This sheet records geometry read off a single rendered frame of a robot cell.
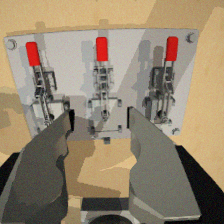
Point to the grey toggle clamp with red handle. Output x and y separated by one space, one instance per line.
161 76

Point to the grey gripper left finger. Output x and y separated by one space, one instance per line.
33 186

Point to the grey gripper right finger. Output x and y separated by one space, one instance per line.
167 185

